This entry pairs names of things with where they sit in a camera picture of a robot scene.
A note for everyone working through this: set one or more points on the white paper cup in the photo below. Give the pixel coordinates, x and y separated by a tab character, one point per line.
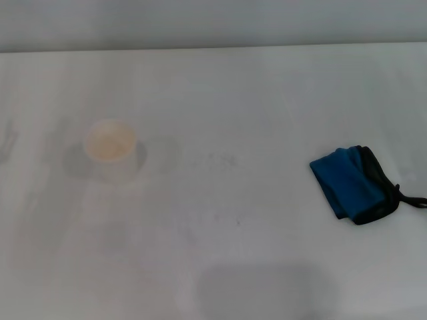
110	146

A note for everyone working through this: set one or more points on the blue rag with black trim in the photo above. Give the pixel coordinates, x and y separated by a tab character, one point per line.
343	180

